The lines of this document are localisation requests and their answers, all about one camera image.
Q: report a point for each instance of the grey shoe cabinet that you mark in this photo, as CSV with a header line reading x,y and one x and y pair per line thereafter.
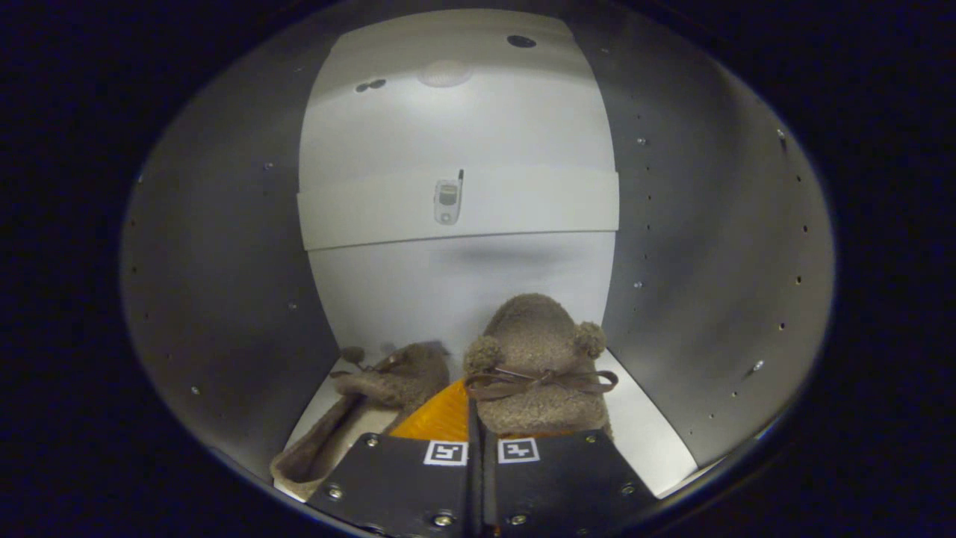
x,y
709,261

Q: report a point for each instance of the brown fuzzy shoe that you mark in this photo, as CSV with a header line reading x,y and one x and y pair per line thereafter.
x,y
534,351
403,377

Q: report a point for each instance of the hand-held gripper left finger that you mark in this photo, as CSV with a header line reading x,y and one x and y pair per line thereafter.
x,y
403,486

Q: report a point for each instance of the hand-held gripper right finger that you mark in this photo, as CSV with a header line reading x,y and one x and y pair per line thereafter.
x,y
560,486

